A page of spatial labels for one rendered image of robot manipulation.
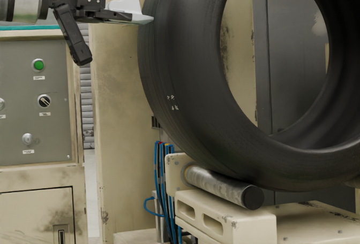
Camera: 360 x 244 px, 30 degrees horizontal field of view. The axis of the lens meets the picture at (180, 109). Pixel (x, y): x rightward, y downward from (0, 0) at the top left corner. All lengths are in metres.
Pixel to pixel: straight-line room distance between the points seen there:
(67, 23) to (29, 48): 0.66
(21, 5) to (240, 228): 0.56
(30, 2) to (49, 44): 0.69
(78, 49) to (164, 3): 0.18
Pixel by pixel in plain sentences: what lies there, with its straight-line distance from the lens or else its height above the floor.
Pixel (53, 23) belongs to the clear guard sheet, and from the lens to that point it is 1.87.
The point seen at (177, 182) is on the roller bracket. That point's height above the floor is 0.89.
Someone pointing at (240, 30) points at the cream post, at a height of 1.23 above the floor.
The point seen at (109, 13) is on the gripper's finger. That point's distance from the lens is 1.22.
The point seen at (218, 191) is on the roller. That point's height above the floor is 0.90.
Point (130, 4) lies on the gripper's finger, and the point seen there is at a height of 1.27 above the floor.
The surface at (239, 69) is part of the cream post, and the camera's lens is 1.62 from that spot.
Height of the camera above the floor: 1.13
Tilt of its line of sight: 3 degrees down
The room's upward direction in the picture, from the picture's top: 3 degrees counter-clockwise
